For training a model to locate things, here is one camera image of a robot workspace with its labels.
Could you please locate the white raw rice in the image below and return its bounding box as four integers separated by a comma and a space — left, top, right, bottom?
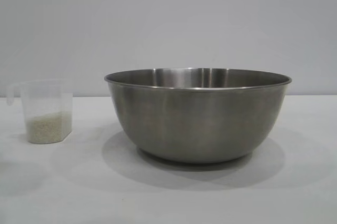
26, 112, 72, 144

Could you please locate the clear plastic measuring cup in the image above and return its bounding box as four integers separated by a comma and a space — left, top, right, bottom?
5, 79, 74, 144

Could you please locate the stainless steel mixing bowl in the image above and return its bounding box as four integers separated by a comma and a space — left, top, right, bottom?
104, 67, 293, 163

